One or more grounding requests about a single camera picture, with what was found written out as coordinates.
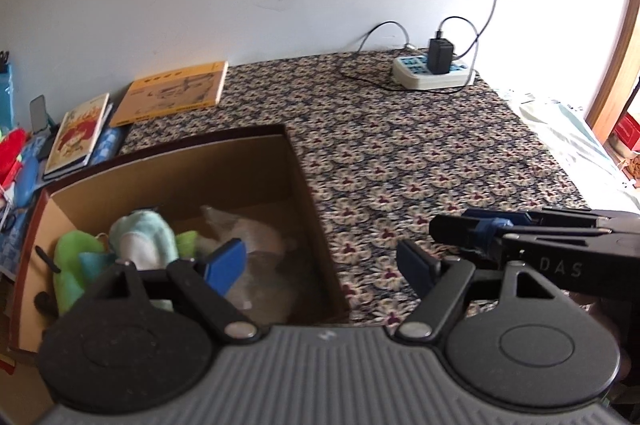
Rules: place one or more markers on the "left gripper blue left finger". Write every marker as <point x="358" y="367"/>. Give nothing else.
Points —
<point x="223" y="267"/>

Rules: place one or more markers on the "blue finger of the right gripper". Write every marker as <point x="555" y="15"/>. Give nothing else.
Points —
<point x="476" y="230"/>

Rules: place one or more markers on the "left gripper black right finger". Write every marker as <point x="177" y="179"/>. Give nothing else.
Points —
<point x="439" y="284"/>

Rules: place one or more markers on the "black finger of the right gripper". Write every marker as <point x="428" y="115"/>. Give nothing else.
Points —
<point x="594" y="253"/>

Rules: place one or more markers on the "white plush toy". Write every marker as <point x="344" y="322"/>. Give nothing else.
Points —
<point x="256" y="236"/>

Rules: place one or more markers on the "pink teddy bear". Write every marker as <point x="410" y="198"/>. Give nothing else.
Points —
<point x="268" y="288"/>

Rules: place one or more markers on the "teal plush toy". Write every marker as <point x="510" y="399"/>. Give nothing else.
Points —
<point x="92" y="265"/>

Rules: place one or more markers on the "green plush toy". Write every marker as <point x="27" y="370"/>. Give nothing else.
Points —
<point x="68" y="284"/>

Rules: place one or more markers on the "green knitted hat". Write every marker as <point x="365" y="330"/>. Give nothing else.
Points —
<point x="187" y="244"/>

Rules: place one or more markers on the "light striped bed sheet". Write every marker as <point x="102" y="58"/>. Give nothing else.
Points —
<point x="602" y="184"/>

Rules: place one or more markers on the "red box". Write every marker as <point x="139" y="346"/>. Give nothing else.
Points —
<point x="627" y="130"/>

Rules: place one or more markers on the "black power adapter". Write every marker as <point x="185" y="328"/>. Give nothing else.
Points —
<point x="440" y="53"/>

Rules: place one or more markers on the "yellow book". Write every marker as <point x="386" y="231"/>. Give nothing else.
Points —
<point x="171" y="92"/>

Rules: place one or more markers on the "red cartoon cover book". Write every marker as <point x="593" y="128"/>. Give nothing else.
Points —
<point x="77" y="136"/>

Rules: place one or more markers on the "blue checkered cloth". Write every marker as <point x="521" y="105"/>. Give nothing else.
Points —
<point x="15" y="220"/>

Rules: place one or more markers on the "blue oval object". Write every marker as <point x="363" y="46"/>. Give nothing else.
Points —
<point x="26" y="182"/>

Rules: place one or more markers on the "small standing mirror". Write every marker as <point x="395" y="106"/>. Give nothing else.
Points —
<point x="42" y="122"/>

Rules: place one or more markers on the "red plush toy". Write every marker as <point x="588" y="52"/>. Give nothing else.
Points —
<point x="11" y="147"/>

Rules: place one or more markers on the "blue pencil bag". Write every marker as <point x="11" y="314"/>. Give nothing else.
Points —
<point x="6" y="93"/>

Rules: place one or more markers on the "wooden door frame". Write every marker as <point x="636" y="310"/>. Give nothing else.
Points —
<point x="619" y="78"/>

